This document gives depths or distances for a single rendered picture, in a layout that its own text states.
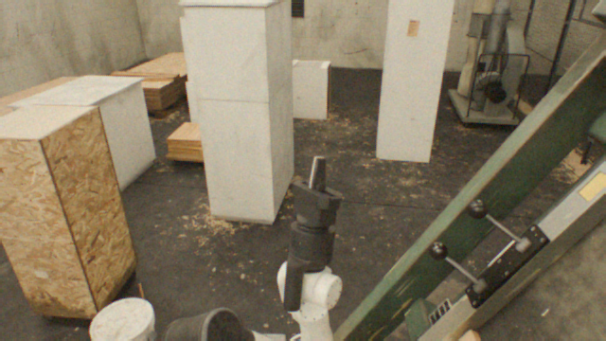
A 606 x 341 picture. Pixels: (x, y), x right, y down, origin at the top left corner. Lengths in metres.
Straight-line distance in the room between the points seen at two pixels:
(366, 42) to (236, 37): 6.01
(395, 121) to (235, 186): 1.98
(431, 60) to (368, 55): 4.53
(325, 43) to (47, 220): 7.12
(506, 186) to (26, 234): 2.30
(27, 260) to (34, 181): 0.56
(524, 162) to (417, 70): 3.30
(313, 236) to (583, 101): 0.64
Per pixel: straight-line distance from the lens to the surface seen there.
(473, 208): 0.83
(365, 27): 8.62
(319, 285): 0.79
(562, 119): 1.02
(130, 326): 2.31
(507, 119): 5.85
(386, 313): 1.22
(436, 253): 0.86
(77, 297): 2.75
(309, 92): 5.61
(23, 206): 2.48
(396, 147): 4.53
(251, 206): 3.33
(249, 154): 3.10
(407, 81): 4.29
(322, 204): 0.72
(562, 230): 0.84
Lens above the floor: 1.97
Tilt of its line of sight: 27 degrees down
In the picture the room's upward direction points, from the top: straight up
